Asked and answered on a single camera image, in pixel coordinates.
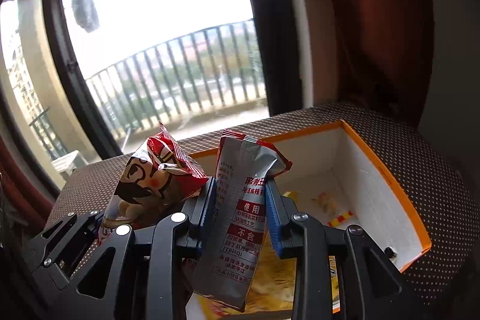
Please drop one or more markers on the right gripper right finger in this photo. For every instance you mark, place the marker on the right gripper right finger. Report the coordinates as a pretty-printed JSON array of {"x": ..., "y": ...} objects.
[{"x": 340, "y": 274}]

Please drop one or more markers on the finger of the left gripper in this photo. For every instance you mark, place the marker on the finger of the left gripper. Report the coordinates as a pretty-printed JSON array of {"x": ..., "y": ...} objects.
[{"x": 64, "y": 243}]

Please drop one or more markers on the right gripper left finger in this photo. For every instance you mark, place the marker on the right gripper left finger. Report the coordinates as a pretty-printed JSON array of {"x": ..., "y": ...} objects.
[{"x": 138, "y": 274}]

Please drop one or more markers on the yellow honey butter chips bag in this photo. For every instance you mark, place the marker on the yellow honey butter chips bag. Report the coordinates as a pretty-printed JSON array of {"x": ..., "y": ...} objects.
[{"x": 272, "y": 289}]

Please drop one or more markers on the orange meat snack bag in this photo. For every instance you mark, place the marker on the orange meat snack bag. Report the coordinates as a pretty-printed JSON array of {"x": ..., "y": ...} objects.
[{"x": 326, "y": 203}]

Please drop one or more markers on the red silver snack packet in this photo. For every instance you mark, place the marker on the red silver snack packet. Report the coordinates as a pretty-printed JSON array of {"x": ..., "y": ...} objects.
[{"x": 230, "y": 255}]

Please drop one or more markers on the red cartoon face snack bag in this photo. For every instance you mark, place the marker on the red cartoon face snack bag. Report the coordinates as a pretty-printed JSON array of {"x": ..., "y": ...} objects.
[{"x": 158, "y": 177}]

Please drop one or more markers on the burger gummy candy packet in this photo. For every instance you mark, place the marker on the burger gummy candy packet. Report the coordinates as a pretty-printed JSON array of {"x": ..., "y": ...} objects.
[{"x": 338, "y": 220}]

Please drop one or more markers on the dark red left curtain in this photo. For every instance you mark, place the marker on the dark red left curtain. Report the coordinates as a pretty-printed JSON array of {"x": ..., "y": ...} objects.
[{"x": 27, "y": 199}]

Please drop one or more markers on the dark red curtain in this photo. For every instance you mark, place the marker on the dark red curtain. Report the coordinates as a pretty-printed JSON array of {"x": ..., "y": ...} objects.
[
  {"x": 376, "y": 54},
  {"x": 27, "y": 199}
]

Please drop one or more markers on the white air conditioner unit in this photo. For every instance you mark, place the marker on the white air conditioner unit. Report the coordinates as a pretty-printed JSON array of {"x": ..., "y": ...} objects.
[{"x": 65, "y": 165}]

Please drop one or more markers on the brown polka dot tablecloth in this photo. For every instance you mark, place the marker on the brown polka dot tablecloth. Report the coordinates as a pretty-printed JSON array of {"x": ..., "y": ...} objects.
[{"x": 445, "y": 205}]

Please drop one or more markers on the orange cardboard box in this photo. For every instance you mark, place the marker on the orange cardboard box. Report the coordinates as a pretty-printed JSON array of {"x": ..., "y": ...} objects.
[{"x": 333, "y": 159}]

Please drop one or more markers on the balcony metal railing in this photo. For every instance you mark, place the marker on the balcony metal railing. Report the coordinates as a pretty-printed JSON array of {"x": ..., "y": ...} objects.
[{"x": 214, "y": 72}]

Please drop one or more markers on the dark red right curtain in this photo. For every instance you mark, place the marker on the dark red right curtain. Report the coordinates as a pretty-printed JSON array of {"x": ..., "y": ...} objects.
[{"x": 376, "y": 54}]

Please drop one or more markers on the black window frame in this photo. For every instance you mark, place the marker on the black window frame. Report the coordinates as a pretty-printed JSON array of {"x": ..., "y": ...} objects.
[{"x": 73, "y": 82}]

